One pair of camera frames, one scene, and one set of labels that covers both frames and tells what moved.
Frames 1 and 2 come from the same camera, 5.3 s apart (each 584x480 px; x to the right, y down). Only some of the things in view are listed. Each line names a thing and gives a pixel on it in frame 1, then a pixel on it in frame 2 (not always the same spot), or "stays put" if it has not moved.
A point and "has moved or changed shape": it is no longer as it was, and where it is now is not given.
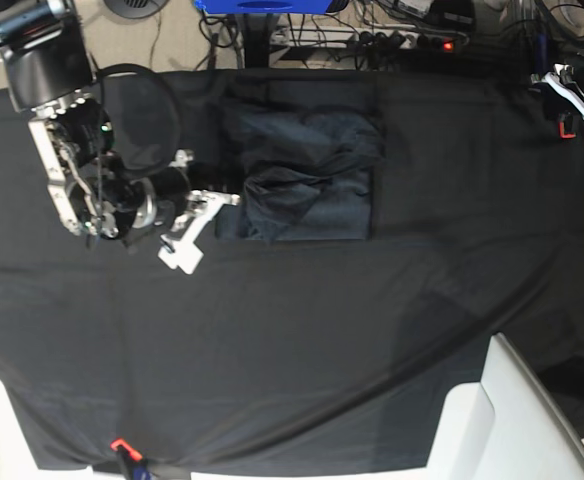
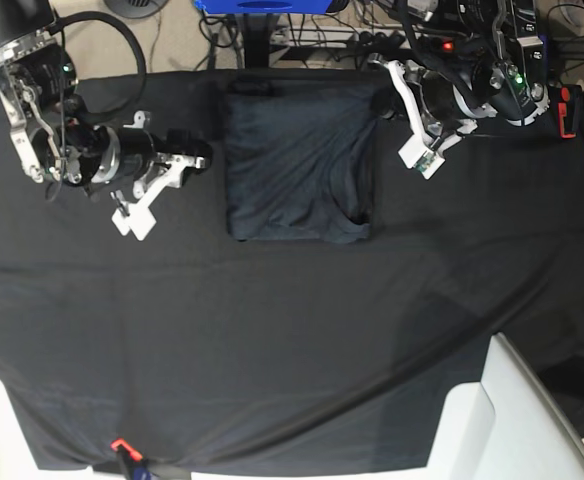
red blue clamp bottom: (131, 461) stays put
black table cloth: (297, 355) stays put
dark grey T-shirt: (309, 174) has moved or changed shape
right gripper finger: (537, 77) → (389, 105)
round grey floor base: (136, 9) stays put
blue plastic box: (264, 6) stays put
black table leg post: (256, 40) stays put
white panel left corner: (1, 449) stays put
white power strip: (360, 38) stays put
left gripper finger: (216, 175) → (182, 140)
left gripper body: (156, 199) → (128, 151)
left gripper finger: (223, 199) → (180, 162)
